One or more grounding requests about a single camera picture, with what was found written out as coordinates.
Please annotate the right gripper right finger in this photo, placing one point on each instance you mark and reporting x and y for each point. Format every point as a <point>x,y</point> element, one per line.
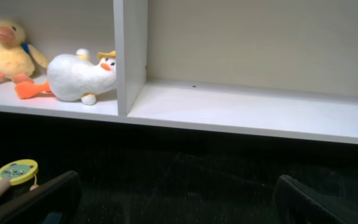
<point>306,205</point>

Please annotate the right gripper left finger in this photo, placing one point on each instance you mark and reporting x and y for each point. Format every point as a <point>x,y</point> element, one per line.
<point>39,202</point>

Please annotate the yellow and green rattle drum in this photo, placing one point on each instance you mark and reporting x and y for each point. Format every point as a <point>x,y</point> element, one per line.
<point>8,175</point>

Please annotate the white plush goose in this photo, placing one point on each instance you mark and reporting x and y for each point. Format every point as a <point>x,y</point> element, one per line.
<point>76,76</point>

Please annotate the white shelf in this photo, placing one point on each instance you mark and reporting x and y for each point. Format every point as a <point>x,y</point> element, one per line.
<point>228,77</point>

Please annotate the yellow plush duck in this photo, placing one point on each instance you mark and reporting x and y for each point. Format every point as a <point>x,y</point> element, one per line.
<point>9,51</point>

